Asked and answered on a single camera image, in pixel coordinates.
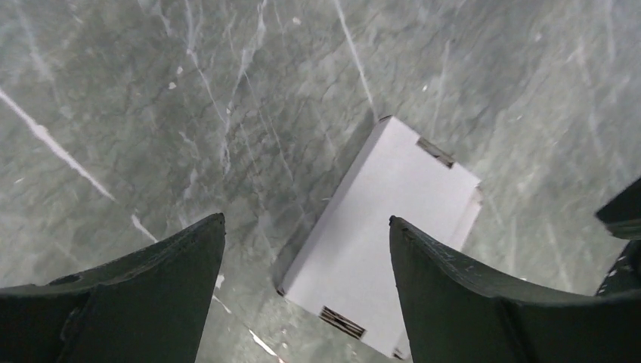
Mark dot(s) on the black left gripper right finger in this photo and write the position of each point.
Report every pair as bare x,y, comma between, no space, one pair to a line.
457,309

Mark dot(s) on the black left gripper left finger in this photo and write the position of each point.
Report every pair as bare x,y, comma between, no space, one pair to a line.
148,306

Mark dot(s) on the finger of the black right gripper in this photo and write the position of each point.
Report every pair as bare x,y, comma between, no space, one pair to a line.
621,215
624,275

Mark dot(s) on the white cardboard box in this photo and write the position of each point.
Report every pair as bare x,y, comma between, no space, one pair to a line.
343,273

